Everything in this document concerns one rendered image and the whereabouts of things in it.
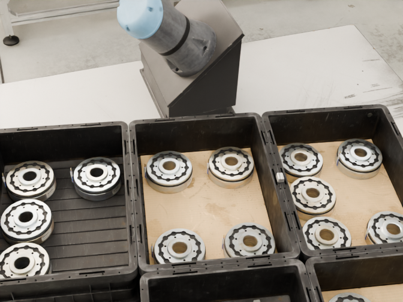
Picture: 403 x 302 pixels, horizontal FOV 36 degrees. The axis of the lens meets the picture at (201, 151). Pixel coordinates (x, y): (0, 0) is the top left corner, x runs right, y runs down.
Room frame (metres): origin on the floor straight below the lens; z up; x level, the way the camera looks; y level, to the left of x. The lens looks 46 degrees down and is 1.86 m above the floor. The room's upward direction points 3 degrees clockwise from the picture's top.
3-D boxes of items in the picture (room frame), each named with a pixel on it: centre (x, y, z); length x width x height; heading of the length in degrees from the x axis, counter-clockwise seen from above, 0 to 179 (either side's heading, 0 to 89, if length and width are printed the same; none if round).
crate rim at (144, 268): (0.82, -0.01, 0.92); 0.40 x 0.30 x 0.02; 9
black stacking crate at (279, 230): (0.82, -0.01, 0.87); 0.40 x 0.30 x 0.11; 9
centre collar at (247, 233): (0.73, -0.11, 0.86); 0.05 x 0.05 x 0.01
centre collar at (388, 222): (0.77, -0.40, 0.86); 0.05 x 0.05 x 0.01
